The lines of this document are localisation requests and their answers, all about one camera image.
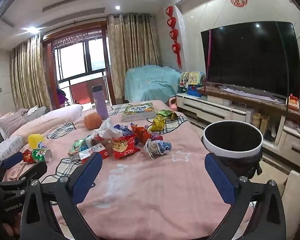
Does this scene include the green yellow activity toy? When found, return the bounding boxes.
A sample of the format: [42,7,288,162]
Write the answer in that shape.
[187,71,207,87]

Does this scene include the red snack packet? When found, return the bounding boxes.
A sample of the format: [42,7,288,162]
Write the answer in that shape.
[111,134,140,160]

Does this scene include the orange red apple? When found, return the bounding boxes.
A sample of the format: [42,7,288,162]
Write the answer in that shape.
[84,112,103,130]

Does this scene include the green cover picture book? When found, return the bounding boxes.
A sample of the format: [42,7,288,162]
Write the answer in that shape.
[122,102,155,116]

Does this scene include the red white carton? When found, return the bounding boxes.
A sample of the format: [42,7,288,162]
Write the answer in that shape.
[79,142,110,165]

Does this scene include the white tissue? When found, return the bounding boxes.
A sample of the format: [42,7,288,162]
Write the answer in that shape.
[92,117,123,139]

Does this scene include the green snack wrapper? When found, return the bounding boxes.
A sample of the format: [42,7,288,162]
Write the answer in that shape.
[155,109,178,119]

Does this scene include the pink carton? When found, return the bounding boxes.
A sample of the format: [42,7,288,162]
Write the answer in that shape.
[5,161,26,180]

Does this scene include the black flat television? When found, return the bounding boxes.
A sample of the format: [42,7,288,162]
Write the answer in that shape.
[200,21,299,98]

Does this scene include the toy ferris wheel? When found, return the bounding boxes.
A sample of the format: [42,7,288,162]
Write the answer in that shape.
[178,72,190,93]

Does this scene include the patterned sofa cover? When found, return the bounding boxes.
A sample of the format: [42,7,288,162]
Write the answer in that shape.
[0,135,24,167]

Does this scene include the white chair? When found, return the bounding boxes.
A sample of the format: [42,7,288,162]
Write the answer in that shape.
[281,152,300,230]

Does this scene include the beige curtain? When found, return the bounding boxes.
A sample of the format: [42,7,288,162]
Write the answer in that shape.
[10,34,52,110]
[107,12,162,100]

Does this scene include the purple thermos bottle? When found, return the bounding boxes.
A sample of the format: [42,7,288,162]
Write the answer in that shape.
[91,85,109,120]

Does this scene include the white bolster pillow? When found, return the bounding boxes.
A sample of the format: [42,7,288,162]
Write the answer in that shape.
[9,104,83,143]

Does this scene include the red knot string decoration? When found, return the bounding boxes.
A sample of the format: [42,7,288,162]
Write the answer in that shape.
[165,5,183,69]

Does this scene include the yellow snack packet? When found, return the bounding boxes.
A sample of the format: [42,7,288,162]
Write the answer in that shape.
[150,115,172,132]

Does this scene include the white blue wrapper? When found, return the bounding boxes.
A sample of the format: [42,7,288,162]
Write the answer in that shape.
[143,139,172,160]

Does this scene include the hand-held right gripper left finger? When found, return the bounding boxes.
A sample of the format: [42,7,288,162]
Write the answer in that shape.
[19,152,103,240]

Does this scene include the pink blanket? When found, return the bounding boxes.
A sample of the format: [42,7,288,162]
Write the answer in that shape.
[0,100,255,240]

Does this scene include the blue toy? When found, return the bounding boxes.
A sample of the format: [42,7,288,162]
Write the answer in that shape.
[186,85,203,97]

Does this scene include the grey striped pillow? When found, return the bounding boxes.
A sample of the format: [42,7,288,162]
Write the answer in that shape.
[0,108,30,138]

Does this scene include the blue snack wrapper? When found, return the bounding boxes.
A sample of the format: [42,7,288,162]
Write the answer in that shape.
[114,124,133,137]

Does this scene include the orange snack wrapper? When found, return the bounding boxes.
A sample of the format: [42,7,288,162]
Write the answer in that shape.
[131,124,153,145]

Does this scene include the white TV cabinet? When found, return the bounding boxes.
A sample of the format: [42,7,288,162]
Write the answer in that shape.
[176,86,300,168]

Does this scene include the pink stick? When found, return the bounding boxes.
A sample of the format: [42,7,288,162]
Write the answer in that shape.
[205,29,213,87]

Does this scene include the white cloth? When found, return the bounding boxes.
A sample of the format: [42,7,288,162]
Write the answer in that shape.
[219,85,285,103]

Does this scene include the green snack packet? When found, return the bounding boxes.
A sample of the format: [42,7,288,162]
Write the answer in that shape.
[67,138,87,158]

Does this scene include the small red wrapper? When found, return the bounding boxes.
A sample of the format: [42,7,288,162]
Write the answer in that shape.
[22,149,35,164]

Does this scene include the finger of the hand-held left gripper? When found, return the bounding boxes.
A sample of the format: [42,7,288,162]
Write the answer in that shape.
[0,152,24,183]
[0,161,48,193]

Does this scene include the round wooden container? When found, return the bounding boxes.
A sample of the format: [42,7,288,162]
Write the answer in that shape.
[252,112,262,128]

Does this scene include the yellow spiky ball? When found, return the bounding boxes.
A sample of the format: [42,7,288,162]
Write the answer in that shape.
[28,134,45,148]

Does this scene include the crushed green can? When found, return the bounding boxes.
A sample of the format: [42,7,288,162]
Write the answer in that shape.
[32,148,52,163]

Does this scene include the grey cushion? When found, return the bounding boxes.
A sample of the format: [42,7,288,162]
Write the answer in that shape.
[22,106,48,122]

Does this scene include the red toy phone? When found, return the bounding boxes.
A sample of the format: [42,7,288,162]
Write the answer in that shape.
[286,94,300,110]

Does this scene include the purple cloth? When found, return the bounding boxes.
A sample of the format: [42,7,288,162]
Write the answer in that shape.
[56,89,68,105]

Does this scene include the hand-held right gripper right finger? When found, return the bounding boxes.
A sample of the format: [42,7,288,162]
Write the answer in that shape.
[204,153,288,240]

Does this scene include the white rimmed trash bin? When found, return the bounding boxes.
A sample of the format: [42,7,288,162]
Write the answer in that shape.
[202,121,263,178]

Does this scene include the teal furniture cover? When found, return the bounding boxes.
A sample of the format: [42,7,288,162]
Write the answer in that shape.
[124,64,182,103]

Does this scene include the balcony sliding door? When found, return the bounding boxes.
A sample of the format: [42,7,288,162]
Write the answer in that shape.
[42,21,115,105]

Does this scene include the thick paperback book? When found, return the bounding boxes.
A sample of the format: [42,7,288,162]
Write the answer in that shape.
[122,112,156,122]

